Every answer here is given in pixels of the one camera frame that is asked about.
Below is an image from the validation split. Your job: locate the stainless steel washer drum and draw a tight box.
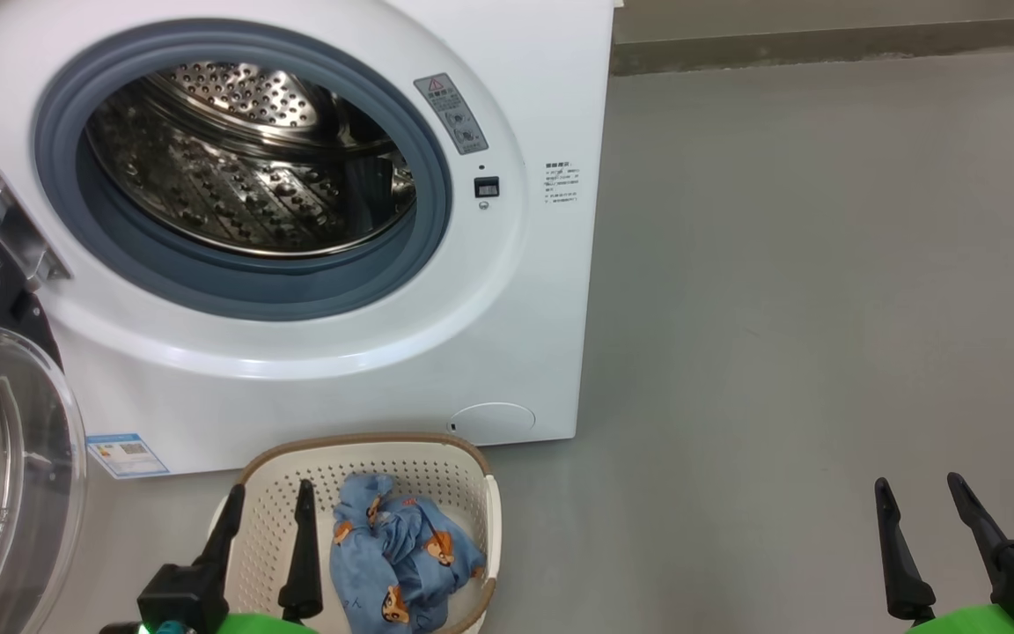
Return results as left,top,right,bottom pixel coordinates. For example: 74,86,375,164
84,62,417,259

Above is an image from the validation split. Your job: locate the metal door hinge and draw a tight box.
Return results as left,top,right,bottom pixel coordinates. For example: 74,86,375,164
0,163,72,291

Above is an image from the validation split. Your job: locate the cream perforated laundry basket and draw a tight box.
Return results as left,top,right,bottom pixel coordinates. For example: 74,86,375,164
208,431,502,634

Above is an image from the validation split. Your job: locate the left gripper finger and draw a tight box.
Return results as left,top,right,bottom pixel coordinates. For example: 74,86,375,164
197,483,246,571
278,480,325,624

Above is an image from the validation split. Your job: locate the grey rubber door gasket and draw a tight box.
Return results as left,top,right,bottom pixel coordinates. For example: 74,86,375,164
32,19,453,322

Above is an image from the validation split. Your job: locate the blue energy label sticker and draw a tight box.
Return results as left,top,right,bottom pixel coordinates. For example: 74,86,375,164
86,432,169,479

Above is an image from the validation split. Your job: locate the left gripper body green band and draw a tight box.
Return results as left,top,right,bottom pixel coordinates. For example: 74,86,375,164
136,564,321,634

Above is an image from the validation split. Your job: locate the grey warning sticker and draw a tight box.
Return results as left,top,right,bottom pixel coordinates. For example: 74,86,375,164
413,73,489,156

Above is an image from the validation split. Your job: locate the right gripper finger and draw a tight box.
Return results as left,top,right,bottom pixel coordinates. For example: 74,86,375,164
874,476,937,623
947,472,1014,566

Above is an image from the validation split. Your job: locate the white front-load washing machine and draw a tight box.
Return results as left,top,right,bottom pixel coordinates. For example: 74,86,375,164
0,0,615,481

